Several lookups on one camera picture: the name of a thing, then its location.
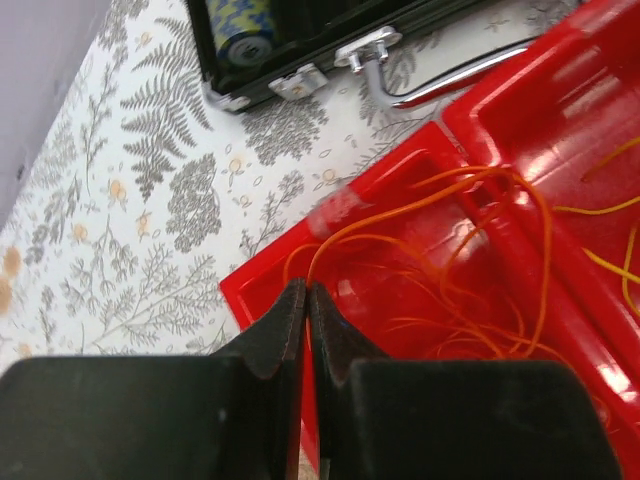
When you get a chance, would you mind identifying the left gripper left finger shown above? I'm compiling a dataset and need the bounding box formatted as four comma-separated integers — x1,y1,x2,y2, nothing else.
1,279,306,479

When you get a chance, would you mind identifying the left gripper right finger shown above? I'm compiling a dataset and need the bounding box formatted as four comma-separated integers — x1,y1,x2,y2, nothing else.
309,284,622,479

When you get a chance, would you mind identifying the red compartment tray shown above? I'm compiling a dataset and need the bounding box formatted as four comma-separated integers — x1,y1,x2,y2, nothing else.
221,1,639,479

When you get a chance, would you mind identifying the orange wire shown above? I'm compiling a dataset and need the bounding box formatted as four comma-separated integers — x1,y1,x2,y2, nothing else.
282,164,566,361

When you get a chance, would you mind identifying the yellow wire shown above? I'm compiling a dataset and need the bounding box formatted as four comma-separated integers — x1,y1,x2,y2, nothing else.
552,137,640,321

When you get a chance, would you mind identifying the floral table mat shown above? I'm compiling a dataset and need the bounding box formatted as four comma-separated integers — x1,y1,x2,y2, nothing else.
0,0,581,376

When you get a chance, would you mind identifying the black poker chip case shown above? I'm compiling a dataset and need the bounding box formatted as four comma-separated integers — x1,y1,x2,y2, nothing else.
186,1,534,113

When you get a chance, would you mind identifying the green poker chip row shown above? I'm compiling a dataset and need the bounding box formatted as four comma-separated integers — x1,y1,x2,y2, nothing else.
206,0,276,68

